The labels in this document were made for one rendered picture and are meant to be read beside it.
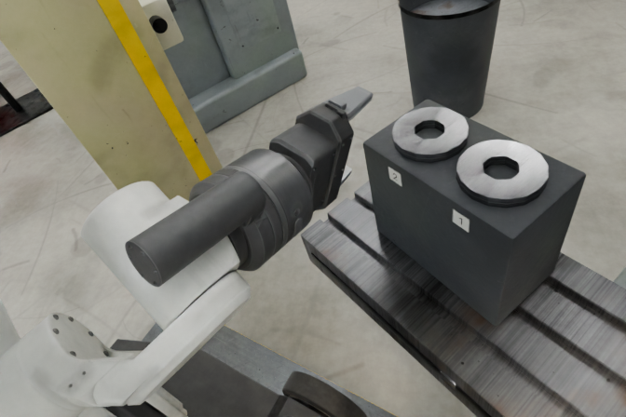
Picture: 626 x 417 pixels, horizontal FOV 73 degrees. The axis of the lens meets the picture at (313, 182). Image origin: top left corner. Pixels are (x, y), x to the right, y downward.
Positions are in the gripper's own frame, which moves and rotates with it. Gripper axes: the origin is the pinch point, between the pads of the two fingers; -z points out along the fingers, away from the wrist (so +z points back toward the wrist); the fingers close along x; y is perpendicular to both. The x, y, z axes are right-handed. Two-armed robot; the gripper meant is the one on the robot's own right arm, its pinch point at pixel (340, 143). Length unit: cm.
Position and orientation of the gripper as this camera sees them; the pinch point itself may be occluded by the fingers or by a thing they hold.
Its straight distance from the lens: 47.5
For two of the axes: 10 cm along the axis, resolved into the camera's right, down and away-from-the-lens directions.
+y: -7.9, -4.9, 3.7
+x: 1.5, -7.4, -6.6
